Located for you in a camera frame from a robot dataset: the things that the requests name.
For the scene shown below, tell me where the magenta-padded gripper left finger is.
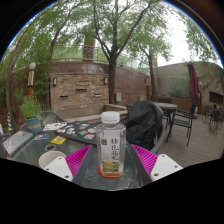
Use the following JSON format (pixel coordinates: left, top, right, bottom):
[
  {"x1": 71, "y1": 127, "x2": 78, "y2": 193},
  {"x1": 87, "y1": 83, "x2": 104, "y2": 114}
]
[{"x1": 43, "y1": 144, "x2": 98, "y2": 187}]

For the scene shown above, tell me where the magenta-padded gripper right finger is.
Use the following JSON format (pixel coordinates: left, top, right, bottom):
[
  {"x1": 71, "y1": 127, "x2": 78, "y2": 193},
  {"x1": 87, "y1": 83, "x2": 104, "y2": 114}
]
[{"x1": 126, "y1": 143, "x2": 184, "y2": 187}]

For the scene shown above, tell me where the clear plastic drink bottle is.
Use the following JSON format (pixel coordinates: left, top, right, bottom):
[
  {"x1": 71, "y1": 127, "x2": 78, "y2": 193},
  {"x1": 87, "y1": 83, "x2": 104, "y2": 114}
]
[{"x1": 95, "y1": 110, "x2": 127, "y2": 178}]

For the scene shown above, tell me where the yellow card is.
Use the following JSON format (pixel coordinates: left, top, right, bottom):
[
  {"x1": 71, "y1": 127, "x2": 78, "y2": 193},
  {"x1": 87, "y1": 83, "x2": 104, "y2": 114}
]
[{"x1": 50, "y1": 135, "x2": 67, "y2": 145}]

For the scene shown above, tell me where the small printed card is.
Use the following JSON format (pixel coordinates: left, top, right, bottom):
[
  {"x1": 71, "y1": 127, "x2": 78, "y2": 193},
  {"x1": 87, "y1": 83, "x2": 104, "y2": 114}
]
[{"x1": 34, "y1": 133, "x2": 49, "y2": 141}]

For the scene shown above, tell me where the dark laptop with stickers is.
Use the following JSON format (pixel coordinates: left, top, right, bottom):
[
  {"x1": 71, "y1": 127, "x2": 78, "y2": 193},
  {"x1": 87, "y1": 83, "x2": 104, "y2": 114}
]
[{"x1": 54, "y1": 120, "x2": 101, "y2": 146}]

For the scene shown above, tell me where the white printed booklet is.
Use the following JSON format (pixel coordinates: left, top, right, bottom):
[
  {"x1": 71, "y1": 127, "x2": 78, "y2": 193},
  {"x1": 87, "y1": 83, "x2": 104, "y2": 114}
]
[{"x1": 42, "y1": 121, "x2": 68, "y2": 132}]

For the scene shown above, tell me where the black metal chair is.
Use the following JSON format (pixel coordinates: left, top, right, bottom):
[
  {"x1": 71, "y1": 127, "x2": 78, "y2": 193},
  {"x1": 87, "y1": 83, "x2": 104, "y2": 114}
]
[{"x1": 169, "y1": 103, "x2": 198, "y2": 147}]

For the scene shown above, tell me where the black jacket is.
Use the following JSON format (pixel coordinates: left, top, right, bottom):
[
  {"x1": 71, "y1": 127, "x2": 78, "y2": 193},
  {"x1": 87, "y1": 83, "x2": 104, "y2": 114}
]
[{"x1": 123, "y1": 100, "x2": 165, "y2": 151}]

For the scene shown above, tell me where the grey laptop with stickers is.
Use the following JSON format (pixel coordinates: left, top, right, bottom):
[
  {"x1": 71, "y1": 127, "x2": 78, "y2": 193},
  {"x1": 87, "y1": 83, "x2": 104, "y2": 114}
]
[{"x1": 2, "y1": 130, "x2": 34, "y2": 156}]

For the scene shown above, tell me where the grey wicker chair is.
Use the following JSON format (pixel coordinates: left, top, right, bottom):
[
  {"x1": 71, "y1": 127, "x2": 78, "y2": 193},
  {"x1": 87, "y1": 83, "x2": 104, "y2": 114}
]
[{"x1": 39, "y1": 110, "x2": 66, "y2": 126}]

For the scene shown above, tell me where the round dark table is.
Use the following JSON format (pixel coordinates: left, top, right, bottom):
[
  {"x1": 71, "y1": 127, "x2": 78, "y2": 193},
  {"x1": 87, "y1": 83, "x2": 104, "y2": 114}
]
[{"x1": 154, "y1": 102, "x2": 179, "y2": 139}]

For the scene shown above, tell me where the green plant in teal pot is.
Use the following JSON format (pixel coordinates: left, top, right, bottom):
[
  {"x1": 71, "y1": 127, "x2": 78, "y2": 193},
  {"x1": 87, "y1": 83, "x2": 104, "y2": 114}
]
[{"x1": 19, "y1": 94, "x2": 44, "y2": 134}]

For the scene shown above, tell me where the blue yellow striped cone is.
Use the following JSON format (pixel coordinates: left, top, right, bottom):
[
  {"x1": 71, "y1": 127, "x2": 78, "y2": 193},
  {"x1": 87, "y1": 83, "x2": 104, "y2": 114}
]
[{"x1": 6, "y1": 112, "x2": 14, "y2": 132}]

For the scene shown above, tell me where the group of dark chairs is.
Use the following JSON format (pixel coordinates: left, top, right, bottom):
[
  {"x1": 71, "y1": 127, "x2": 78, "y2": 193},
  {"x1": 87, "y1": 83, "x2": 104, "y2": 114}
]
[{"x1": 202, "y1": 104, "x2": 224, "y2": 134}]

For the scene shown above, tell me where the maroon closed umbrella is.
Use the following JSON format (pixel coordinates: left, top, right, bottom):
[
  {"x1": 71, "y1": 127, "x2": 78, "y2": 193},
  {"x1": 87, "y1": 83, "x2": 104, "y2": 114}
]
[{"x1": 187, "y1": 61, "x2": 200, "y2": 106}]

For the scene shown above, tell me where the small round ring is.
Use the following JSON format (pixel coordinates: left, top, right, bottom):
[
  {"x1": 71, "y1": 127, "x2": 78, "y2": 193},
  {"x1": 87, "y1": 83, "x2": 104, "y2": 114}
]
[{"x1": 44, "y1": 143, "x2": 57, "y2": 152}]

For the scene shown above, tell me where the slim globe lamp post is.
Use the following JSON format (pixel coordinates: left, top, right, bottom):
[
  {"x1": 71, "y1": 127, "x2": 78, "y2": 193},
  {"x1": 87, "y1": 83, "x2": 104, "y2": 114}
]
[{"x1": 144, "y1": 72, "x2": 152, "y2": 101}]

